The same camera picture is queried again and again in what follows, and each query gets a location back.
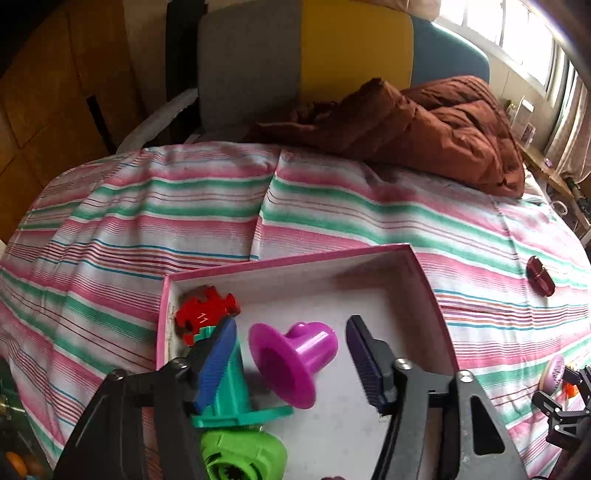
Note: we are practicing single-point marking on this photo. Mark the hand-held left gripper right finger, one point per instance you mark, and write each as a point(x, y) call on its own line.
point(364, 364)

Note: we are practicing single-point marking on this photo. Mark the window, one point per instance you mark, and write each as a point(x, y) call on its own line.
point(508, 32)

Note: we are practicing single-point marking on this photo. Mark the orange cube block cluster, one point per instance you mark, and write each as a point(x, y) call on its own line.
point(572, 390)

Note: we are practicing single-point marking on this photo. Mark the wooden cabinet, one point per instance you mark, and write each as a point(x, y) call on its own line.
point(55, 115)

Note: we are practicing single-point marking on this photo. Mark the dark red toy car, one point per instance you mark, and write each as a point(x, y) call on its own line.
point(540, 274)

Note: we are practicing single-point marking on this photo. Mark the red puzzle piece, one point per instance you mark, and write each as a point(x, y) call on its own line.
point(203, 314)

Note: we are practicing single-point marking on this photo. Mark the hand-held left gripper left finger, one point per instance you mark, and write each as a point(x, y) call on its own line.
point(214, 364)

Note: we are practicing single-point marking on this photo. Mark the lime green round piece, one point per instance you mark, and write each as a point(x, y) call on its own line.
point(249, 454)

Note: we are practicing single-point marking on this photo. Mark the wooden windowsill shelf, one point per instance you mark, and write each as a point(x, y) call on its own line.
point(554, 177)

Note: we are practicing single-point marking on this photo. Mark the purple ridged round lid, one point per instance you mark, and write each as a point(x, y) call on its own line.
point(553, 374)

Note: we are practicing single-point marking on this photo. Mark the pink cardboard box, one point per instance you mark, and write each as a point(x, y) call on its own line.
point(369, 295)

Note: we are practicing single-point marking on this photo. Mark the beige curtain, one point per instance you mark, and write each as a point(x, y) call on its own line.
point(572, 129)

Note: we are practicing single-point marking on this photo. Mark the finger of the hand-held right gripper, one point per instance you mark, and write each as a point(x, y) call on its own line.
point(577, 374)
point(561, 422)

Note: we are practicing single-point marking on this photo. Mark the magenta plastic funnel piece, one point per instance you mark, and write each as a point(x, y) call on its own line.
point(295, 355)

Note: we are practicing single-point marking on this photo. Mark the padded multicolour headboard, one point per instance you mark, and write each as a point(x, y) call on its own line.
point(351, 41)

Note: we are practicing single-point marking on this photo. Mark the striped bed sheet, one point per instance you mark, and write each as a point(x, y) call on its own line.
point(323, 212)

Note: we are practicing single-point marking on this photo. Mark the orange ball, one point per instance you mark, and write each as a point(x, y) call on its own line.
point(14, 463)

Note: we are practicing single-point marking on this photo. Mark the teal plastic funnel piece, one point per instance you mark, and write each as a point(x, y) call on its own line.
point(231, 392)

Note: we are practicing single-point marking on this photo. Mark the clear plastic box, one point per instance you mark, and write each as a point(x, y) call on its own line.
point(522, 117)

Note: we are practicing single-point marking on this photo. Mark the brown quilted blanket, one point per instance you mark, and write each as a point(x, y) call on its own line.
point(415, 124)

